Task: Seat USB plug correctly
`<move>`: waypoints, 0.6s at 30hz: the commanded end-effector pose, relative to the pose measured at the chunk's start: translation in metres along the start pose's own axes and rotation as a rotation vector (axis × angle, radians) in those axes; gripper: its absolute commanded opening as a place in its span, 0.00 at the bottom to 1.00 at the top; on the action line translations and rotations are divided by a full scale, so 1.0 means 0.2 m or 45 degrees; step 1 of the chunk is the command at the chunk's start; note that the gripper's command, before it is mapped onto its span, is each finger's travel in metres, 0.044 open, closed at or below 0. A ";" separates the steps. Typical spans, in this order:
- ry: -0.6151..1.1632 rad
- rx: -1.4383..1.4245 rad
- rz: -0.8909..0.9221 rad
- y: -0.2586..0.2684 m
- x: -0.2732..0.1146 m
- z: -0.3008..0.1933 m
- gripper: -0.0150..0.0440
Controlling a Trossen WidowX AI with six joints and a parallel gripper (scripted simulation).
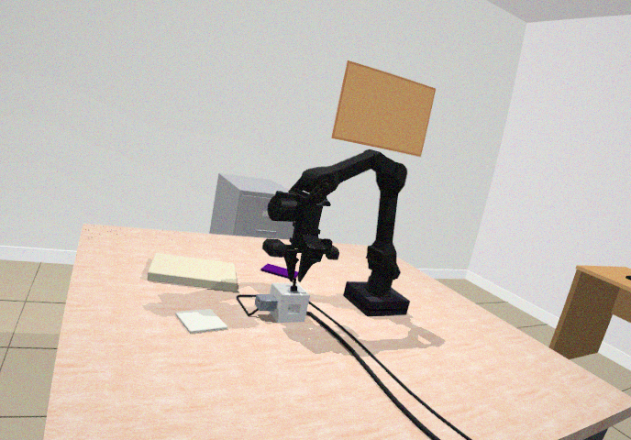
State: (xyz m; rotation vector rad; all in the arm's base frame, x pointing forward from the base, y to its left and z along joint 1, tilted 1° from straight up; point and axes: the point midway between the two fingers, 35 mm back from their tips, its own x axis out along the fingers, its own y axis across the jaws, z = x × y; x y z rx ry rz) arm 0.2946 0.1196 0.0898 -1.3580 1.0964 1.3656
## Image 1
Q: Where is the white flat square tile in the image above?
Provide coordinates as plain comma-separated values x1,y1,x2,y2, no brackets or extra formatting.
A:
175,309,227,334

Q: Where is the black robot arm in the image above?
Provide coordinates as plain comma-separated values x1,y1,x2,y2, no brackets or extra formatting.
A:
268,149,407,298

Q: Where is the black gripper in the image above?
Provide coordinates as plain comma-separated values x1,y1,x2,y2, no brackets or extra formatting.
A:
261,221,339,282

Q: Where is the cream flat rectangular slab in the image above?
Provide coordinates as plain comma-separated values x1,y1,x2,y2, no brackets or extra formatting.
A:
148,253,237,292

